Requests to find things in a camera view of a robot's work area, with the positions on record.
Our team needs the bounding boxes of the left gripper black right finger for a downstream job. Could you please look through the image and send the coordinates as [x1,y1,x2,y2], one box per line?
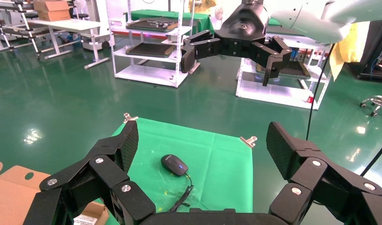
[265,121,382,225]

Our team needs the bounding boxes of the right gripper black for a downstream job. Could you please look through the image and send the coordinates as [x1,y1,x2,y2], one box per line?
[181,2,293,87]

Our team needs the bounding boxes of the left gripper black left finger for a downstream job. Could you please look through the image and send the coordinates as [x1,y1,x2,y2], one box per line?
[22,120,156,225]

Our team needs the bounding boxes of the black wired computer mouse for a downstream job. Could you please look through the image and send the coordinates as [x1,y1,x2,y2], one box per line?
[160,154,195,213]

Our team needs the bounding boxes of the open brown cardboard box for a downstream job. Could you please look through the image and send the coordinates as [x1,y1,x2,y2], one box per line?
[0,161,110,225]

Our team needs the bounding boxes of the closed brown cardboard box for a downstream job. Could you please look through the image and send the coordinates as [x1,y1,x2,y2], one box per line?
[33,0,71,22]

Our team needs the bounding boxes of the white printed paper leaflet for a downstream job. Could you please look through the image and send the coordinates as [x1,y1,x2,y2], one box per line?
[73,214,99,225]

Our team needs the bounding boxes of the white shelf rack one tray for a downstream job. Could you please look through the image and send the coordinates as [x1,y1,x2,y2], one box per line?
[235,31,333,111]

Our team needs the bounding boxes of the yellow hanging cloth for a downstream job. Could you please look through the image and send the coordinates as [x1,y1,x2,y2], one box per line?
[329,22,370,82]
[188,0,217,15]

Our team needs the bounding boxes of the empty black tray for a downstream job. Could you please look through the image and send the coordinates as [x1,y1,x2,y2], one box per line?
[256,59,311,81]
[125,42,176,59]

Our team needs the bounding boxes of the green covered table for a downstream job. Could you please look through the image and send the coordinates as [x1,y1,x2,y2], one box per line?
[127,9,215,35]

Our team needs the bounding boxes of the metal binder clip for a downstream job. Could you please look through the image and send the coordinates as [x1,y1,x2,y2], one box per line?
[123,112,139,124]
[239,136,258,148]

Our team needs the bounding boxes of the black tray with tools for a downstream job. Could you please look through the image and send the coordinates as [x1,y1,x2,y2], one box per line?
[125,18,178,33]

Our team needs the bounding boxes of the white shelf rack two trays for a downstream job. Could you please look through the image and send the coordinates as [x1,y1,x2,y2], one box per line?
[105,0,201,89]

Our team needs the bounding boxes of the wheeled chair base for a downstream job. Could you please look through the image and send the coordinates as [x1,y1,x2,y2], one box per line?
[359,93,382,118]

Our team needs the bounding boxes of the green table cloth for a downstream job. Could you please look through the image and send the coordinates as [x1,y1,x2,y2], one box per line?
[94,117,254,225]

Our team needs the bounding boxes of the black equipment cabinet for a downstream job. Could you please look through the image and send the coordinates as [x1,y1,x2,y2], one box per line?
[358,18,382,83]

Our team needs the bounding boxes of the white wheeled cart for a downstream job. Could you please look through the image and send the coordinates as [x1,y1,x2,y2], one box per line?
[81,31,115,51]

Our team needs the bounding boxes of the white work table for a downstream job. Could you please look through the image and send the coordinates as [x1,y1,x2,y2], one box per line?
[26,18,110,69]

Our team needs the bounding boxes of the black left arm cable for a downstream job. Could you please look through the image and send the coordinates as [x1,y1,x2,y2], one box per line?
[360,143,382,178]

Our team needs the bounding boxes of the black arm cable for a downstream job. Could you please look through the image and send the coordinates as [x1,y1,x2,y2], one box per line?
[360,143,382,178]
[305,43,336,141]

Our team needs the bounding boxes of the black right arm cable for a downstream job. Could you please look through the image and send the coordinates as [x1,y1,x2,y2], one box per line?
[305,43,336,141]

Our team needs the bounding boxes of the metal ladder frame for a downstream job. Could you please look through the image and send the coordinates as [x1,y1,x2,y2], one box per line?
[0,0,44,60]

